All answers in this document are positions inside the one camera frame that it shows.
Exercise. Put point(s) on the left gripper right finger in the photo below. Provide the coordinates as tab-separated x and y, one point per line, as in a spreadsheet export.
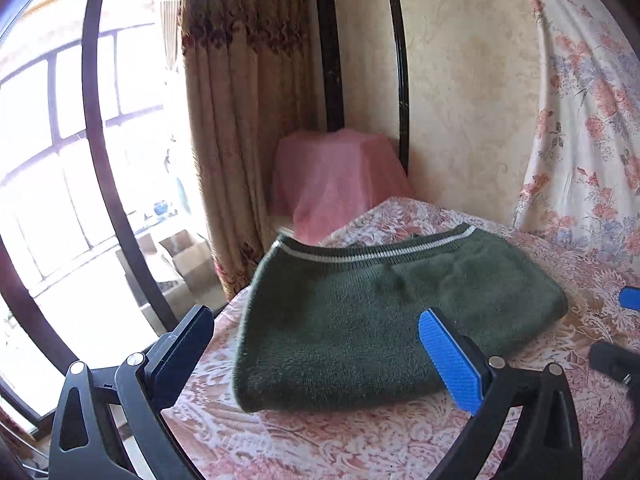
546	440

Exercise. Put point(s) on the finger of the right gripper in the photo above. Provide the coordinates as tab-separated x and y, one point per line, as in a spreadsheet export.
629	298
617	363

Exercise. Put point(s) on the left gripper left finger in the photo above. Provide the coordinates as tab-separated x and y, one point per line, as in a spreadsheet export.
86	443

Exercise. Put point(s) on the green knit sweater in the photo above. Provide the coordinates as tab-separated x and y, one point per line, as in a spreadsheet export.
336	329

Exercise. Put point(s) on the floral cream sheet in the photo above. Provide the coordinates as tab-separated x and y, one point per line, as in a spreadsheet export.
581	187

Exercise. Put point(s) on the pink patterned bedspread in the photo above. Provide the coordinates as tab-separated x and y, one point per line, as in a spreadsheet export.
407	440

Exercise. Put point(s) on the cardboard box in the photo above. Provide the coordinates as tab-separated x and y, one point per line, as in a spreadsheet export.
192	259

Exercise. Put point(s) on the pink covered stool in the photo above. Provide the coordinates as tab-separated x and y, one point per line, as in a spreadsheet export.
322	181

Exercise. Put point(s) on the beige floral curtain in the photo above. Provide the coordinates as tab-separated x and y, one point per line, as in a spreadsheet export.
249	83

